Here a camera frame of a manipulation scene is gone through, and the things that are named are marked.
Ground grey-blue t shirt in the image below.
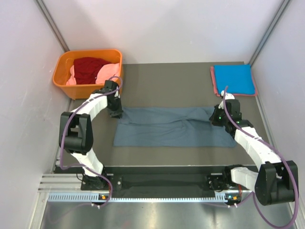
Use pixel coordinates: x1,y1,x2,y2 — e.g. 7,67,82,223
113,107,236,148

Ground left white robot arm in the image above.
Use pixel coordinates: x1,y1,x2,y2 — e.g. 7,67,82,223
59,76,123,190

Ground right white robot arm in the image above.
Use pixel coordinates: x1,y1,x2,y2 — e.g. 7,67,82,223
209,99,298,206

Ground pink t shirt in bin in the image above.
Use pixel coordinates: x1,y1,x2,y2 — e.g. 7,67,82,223
66,63,120,85

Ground folded bright blue t shirt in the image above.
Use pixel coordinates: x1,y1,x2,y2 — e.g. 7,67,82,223
213,63,255,96

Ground dark red t shirt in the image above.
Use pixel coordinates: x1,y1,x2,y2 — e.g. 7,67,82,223
73,57,111,84

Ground orange plastic bin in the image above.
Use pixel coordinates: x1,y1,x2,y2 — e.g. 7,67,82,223
52,49,123,100

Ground folded pink t shirt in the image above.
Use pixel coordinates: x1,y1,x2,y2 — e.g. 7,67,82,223
210,65,258,97

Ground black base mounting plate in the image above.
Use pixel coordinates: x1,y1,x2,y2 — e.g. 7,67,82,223
54,165,267,199

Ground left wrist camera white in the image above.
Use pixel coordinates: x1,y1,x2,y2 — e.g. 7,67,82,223
114,92,120,98

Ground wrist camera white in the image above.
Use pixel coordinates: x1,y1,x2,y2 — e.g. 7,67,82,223
218,90,235,109
114,92,120,98

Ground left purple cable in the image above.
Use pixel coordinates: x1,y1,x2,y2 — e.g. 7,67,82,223
58,76,123,208

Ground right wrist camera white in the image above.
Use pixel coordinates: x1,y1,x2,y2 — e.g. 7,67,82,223
218,90,235,109

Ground aluminium frame rail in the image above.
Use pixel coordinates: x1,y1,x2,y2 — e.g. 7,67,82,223
38,174,109,192

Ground white slotted cable duct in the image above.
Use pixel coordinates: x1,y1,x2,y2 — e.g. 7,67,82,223
47,192,241,202

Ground left aluminium corner post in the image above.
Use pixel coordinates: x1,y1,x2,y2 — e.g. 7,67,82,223
34,0,70,52

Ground aluminium corner post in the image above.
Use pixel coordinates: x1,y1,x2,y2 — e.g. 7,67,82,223
34,0,70,52
248,0,292,66

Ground right aluminium corner post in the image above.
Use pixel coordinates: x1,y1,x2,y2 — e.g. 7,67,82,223
248,0,292,66

